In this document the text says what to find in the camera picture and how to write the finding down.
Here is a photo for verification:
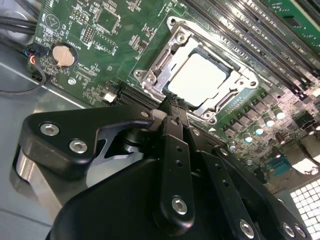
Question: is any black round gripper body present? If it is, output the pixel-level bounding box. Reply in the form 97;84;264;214
51;157;242;240

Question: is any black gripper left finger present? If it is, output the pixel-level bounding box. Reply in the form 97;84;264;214
21;92;196;226

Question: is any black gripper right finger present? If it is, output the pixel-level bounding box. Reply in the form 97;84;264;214
174;97;315;240

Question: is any silver square CPU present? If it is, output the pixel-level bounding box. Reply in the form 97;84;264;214
163;47;237;108

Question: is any metal socket cover frame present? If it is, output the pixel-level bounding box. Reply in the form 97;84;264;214
149;34;251;113

